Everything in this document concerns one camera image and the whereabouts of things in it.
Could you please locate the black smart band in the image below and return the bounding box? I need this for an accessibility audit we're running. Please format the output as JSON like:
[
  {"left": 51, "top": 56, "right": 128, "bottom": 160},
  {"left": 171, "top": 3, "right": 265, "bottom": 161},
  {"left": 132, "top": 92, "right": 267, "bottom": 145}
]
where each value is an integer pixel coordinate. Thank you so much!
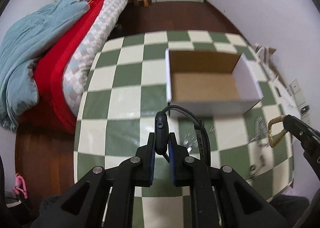
[{"left": 155, "top": 105, "right": 211, "bottom": 166}]

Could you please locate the checkered mattress sheet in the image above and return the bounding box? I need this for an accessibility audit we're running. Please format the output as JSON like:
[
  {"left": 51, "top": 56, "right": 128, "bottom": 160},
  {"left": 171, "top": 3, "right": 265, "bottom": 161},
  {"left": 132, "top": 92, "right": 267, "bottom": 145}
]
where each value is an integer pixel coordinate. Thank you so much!
[{"left": 62, "top": 0, "right": 129, "bottom": 116}]

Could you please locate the white patterned cloth bag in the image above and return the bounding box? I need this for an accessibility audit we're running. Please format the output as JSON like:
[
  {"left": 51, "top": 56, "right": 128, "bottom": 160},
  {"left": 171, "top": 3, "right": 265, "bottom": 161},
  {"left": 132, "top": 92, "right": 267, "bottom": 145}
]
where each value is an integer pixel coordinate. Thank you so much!
[{"left": 253, "top": 43, "right": 296, "bottom": 110}]

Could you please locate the white cardboard box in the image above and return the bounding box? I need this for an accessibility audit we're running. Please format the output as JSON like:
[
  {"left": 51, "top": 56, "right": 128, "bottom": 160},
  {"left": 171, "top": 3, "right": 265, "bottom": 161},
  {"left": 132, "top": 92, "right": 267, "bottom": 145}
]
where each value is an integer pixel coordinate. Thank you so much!
[{"left": 165, "top": 49, "right": 263, "bottom": 117}]

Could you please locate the silver crystal bracelet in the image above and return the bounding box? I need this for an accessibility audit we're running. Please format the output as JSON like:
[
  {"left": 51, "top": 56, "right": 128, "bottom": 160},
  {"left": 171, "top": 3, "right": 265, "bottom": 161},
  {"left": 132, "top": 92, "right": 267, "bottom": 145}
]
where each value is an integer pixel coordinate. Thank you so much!
[{"left": 182, "top": 123, "right": 216, "bottom": 152}]

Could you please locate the wooden bead bracelet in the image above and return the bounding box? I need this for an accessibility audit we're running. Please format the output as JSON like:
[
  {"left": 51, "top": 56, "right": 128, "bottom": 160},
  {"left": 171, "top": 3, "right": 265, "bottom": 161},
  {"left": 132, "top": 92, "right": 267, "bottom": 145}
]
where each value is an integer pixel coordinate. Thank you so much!
[{"left": 267, "top": 115, "right": 288, "bottom": 148}]

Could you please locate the teal blanket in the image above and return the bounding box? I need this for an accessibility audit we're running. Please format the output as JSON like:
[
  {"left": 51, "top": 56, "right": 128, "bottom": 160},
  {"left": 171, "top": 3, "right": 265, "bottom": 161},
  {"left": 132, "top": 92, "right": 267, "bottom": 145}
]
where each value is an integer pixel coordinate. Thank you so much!
[{"left": 1, "top": 0, "right": 89, "bottom": 131}]

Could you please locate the thick silver chain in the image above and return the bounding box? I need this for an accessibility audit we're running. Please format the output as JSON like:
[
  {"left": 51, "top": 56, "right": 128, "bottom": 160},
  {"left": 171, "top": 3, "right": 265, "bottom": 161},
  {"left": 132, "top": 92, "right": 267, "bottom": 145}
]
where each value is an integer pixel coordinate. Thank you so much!
[{"left": 247, "top": 116, "right": 267, "bottom": 147}]

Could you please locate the small silver clasp bracelet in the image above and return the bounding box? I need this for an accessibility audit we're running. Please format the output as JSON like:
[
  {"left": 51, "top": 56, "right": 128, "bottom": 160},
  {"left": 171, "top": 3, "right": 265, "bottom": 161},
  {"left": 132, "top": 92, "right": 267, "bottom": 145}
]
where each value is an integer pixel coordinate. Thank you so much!
[{"left": 249, "top": 155, "right": 266, "bottom": 177}]

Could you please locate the black charger plug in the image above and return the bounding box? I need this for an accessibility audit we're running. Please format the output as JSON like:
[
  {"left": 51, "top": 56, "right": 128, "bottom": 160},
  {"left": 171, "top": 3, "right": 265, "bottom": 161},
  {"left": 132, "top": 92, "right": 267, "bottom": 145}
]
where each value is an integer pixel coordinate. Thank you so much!
[{"left": 300, "top": 105, "right": 310, "bottom": 114}]

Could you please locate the green white checkered tablecloth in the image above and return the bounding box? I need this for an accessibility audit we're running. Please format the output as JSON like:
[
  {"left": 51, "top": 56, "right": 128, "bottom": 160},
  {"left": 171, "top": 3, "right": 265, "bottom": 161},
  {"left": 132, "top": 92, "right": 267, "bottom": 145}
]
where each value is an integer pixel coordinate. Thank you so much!
[{"left": 73, "top": 30, "right": 295, "bottom": 228}]

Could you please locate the red bed cover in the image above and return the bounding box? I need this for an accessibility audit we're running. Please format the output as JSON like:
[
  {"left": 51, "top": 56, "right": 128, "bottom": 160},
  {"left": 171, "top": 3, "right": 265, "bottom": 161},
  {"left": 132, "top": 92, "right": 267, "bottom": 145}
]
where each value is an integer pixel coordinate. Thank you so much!
[{"left": 20, "top": 0, "right": 104, "bottom": 133}]

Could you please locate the wall socket strip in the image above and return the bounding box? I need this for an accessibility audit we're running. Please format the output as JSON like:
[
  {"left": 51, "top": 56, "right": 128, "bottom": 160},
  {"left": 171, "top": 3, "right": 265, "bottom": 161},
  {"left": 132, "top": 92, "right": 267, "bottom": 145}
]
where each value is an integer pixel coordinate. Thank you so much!
[{"left": 289, "top": 79, "right": 311, "bottom": 126}]

